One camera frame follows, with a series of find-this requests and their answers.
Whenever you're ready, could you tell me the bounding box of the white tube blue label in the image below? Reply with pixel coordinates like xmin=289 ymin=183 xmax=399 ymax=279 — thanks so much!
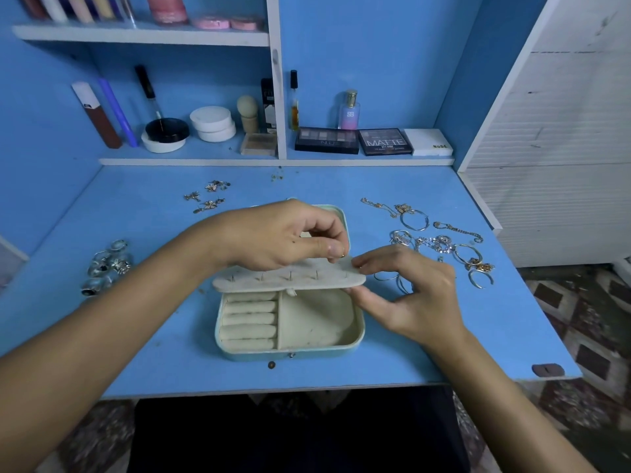
xmin=37 ymin=0 xmax=70 ymax=24

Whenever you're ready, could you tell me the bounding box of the thin dark cosmetic bottle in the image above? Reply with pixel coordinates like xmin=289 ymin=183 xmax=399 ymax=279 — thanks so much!
xmin=288 ymin=70 xmax=300 ymax=132

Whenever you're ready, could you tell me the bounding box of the cream jewellery box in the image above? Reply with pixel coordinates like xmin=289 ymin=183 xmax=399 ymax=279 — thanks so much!
xmin=212 ymin=202 xmax=368 ymax=361

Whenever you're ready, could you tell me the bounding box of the pink round jar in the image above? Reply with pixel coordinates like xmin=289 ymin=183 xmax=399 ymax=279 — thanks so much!
xmin=146 ymin=0 xmax=189 ymax=26

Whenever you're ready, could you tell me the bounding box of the beige makeup sponge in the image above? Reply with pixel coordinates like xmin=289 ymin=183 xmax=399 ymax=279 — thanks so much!
xmin=237 ymin=94 xmax=260 ymax=134

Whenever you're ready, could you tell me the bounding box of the person's right forearm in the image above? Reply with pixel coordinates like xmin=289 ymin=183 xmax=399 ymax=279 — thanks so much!
xmin=429 ymin=325 xmax=597 ymax=473

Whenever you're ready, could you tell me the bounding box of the black lettered eyeshadow palette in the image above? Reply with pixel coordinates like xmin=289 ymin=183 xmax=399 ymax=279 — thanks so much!
xmin=357 ymin=127 xmax=414 ymax=156

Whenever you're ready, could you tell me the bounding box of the brown lipstick tube white cap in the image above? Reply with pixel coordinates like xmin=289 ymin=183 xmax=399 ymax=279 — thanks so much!
xmin=71 ymin=81 xmax=124 ymax=150

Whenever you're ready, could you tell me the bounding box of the square brown powder compact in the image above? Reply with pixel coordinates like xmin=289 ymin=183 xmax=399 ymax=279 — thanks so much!
xmin=239 ymin=131 xmax=279 ymax=158

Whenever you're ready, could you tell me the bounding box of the white flat box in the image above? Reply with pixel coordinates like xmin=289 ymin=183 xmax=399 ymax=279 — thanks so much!
xmin=403 ymin=127 xmax=455 ymax=158

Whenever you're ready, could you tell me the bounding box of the white shelf unit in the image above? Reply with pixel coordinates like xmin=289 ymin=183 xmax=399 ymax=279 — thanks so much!
xmin=12 ymin=0 xmax=455 ymax=168

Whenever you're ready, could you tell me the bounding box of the white slatted cabinet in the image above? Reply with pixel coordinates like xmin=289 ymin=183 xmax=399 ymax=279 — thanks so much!
xmin=458 ymin=0 xmax=631 ymax=269

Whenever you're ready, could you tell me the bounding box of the pile of small earrings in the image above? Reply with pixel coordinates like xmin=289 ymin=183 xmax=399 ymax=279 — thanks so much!
xmin=183 ymin=179 xmax=233 ymax=214

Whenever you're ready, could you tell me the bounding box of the dark eyeshadow palette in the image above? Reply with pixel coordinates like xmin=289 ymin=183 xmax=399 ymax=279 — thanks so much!
xmin=294 ymin=127 xmax=361 ymax=156

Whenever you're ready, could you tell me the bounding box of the blue cosmetic tube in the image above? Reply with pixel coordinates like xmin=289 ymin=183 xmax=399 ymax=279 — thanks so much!
xmin=97 ymin=78 xmax=140 ymax=148

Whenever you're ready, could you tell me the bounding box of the person's right hand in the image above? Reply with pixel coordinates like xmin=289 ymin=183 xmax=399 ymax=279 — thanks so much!
xmin=350 ymin=244 xmax=471 ymax=353

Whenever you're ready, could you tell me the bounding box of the black makeup brush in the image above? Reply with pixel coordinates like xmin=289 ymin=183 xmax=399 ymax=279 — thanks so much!
xmin=135 ymin=64 xmax=166 ymax=122

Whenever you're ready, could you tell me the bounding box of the white round cream jar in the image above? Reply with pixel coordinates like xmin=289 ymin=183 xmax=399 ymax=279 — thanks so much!
xmin=189 ymin=105 xmax=238 ymax=144

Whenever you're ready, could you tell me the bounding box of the person's left hand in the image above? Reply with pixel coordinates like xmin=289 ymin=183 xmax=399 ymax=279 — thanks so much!
xmin=205 ymin=200 xmax=352 ymax=273

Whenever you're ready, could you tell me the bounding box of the person's left forearm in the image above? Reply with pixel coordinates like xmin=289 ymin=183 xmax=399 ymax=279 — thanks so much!
xmin=0 ymin=221 xmax=233 ymax=473

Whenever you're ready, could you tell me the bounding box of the pile of silver rings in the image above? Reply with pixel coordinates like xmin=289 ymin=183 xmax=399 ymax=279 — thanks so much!
xmin=81 ymin=239 xmax=134 ymax=296

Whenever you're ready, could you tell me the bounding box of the person's dark clothing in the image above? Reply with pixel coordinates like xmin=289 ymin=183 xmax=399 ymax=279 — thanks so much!
xmin=128 ymin=389 xmax=459 ymax=473

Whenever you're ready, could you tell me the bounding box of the black cosmetic bottle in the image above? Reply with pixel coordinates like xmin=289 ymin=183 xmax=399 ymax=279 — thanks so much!
xmin=260 ymin=78 xmax=277 ymax=135

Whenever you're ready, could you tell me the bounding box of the small pink perfume bottle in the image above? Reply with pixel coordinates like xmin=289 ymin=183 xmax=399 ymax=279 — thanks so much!
xmin=337 ymin=89 xmax=361 ymax=131

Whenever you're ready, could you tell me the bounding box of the white framed marbled panel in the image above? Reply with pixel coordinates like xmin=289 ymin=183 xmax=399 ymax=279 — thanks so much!
xmin=0 ymin=236 xmax=31 ymax=292

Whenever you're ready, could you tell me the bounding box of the white bowl black inside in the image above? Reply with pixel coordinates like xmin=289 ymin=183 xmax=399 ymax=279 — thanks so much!
xmin=141 ymin=117 xmax=191 ymax=154

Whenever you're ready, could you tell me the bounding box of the pile of silver bracelets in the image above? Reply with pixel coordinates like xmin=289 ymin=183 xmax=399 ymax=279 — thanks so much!
xmin=360 ymin=198 xmax=497 ymax=294

